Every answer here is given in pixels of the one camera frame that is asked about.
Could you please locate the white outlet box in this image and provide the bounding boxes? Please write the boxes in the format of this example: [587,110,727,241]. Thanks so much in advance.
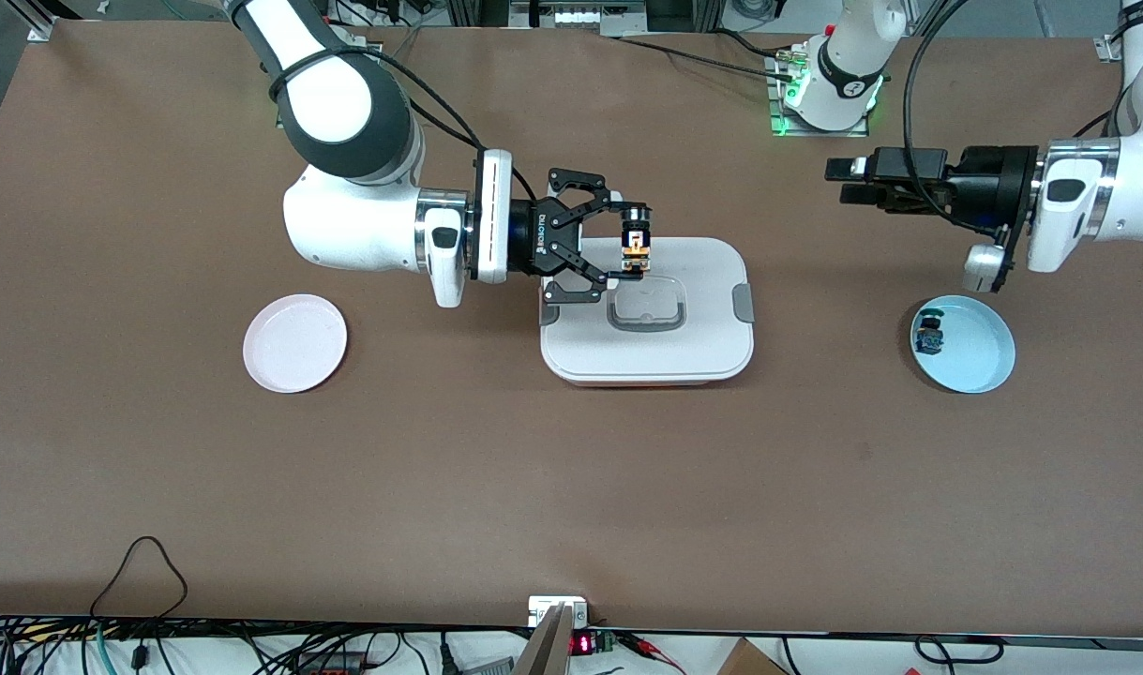
[528,596,589,627]

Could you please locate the light blue round plate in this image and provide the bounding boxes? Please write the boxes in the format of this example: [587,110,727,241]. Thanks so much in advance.
[910,295,1016,395]

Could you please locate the pink round plate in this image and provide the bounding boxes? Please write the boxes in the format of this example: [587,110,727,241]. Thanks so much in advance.
[243,293,349,394]

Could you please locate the black oval cable loop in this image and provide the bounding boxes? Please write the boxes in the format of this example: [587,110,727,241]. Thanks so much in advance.
[913,635,1005,665]

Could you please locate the white lunch box grey latches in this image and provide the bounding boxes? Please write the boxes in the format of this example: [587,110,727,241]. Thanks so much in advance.
[538,236,756,388]

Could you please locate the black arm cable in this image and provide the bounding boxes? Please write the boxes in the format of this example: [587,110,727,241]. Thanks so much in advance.
[269,45,488,156]
[903,0,999,232]

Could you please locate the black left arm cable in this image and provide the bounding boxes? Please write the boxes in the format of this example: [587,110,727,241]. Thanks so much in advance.
[903,0,999,232]

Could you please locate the metal base plate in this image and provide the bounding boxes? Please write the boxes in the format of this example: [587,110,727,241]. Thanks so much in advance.
[766,47,872,139]

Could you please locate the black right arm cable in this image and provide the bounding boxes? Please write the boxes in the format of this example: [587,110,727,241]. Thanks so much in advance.
[269,45,488,156]

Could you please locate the brown cardboard box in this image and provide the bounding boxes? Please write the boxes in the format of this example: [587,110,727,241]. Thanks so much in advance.
[716,637,790,675]

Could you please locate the orange push button switch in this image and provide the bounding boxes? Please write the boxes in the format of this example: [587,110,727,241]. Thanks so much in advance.
[621,208,654,278]

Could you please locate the long black table cable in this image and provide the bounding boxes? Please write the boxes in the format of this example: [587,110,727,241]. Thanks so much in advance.
[601,36,797,83]

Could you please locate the black looped cable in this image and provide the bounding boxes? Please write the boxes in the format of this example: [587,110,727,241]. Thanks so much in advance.
[88,535,189,622]

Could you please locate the grey aluminium bar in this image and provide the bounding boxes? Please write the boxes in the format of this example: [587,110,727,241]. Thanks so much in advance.
[510,605,574,675]

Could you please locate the red connector strip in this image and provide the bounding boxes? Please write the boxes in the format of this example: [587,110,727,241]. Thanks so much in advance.
[294,652,366,675]

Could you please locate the aluminium extrusion frame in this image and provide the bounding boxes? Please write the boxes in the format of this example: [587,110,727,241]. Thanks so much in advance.
[444,0,727,38]

